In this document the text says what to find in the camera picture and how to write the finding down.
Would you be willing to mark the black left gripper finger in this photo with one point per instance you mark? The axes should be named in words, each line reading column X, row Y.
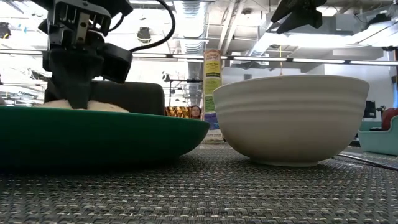
column 81, row 81
column 54, row 77

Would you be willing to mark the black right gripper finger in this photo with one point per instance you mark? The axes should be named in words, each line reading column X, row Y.
column 303, row 21
column 284, row 11

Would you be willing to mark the tall pasta bottle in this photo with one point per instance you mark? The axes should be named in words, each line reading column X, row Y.
column 212, row 77

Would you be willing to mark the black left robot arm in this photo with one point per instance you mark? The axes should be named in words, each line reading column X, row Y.
column 119, row 6

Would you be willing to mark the green plate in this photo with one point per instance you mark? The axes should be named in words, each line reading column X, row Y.
column 93, row 137

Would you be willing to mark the yellow brown patterned fabric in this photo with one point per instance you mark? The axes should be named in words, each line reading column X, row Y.
column 177, row 112

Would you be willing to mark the white ceramic bowl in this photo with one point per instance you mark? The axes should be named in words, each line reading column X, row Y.
column 289, row 124

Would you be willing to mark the teal plastic tray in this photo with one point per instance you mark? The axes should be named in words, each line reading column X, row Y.
column 379, row 141

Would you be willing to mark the grey woven placemat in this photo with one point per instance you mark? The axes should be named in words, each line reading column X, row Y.
column 199, row 193

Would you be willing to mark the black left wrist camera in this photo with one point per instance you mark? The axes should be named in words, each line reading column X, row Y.
column 117, row 63

